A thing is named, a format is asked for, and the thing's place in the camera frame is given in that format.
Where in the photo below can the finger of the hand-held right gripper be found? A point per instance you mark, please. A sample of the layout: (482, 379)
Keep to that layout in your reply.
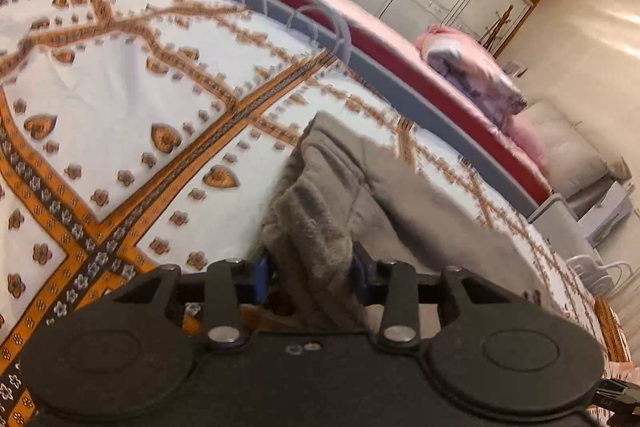
(620, 394)

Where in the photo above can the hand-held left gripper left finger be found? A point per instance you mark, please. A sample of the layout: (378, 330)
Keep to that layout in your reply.
(261, 279)

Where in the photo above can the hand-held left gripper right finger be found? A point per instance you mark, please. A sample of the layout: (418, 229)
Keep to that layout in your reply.
(359, 274)

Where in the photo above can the grey pants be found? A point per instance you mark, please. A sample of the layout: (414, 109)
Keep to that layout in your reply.
(320, 217)

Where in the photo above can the orange patterned pillow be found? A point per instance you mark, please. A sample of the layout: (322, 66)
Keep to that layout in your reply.
(612, 332)

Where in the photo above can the white printed box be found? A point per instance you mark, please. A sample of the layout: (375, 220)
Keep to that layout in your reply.
(607, 214)

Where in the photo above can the pink pillow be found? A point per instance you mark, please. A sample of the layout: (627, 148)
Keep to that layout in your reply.
(527, 144)

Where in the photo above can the folded pink quilt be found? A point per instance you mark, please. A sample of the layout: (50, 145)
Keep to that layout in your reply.
(475, 72)

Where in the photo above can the pink sheet double bed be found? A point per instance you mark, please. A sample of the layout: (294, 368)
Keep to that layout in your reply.
(380, 42)

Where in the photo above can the heart patterned bedsheet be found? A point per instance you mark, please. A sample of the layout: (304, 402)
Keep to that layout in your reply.
(100, 82)

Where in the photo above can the wooden coat rack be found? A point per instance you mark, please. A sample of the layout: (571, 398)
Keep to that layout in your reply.
(495, 29)

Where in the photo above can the white metal bed frame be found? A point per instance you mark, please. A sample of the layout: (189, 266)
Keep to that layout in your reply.
(348, 39)

